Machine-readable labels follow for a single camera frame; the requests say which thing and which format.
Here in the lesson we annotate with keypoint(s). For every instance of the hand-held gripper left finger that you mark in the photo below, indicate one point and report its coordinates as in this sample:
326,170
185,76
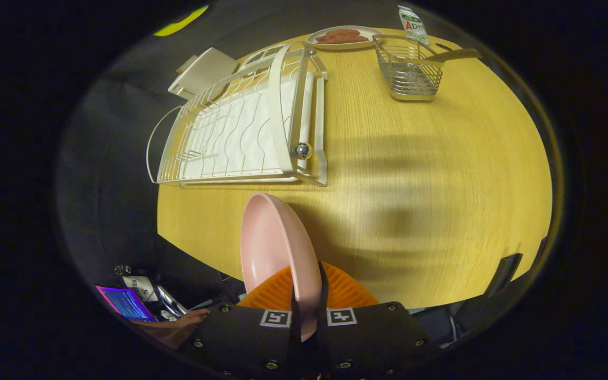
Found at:
240,338

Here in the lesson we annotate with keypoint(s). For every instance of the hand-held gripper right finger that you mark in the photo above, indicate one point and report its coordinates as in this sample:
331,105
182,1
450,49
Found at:
372,338

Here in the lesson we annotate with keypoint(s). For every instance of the pink plate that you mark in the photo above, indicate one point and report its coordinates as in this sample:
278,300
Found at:
269,248

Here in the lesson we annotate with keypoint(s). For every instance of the white compartment dish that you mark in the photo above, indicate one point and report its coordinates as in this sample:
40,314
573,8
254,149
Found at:
262,54

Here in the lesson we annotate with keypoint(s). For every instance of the beige plate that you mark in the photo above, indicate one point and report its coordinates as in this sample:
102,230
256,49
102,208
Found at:
371,32

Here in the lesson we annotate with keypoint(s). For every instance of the silver metal object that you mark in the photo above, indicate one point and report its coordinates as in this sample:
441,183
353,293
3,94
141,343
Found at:
169,302

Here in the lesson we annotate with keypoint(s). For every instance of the white printed bag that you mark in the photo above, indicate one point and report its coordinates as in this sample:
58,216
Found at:
138,287

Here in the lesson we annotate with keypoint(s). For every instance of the laptop with lit screen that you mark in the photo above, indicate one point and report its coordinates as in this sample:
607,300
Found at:
124,303

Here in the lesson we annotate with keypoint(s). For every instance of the dark rectangular object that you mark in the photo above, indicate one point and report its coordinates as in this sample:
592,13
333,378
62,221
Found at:
504,274

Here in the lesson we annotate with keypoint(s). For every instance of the white drip tray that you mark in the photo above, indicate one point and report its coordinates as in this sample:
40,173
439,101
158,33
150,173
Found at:
240,126

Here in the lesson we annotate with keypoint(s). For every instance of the white toaster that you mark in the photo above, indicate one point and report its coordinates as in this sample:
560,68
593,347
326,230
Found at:
203,71

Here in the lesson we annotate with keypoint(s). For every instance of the toast slice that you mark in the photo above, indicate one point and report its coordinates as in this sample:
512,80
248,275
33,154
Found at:
185,64

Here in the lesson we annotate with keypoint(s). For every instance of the red sausage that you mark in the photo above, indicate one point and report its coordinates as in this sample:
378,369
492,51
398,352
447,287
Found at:
326,39
340,32
355,39

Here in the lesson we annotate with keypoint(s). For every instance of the white green-label drink bottle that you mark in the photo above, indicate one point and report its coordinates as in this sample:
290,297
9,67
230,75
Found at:
412,24

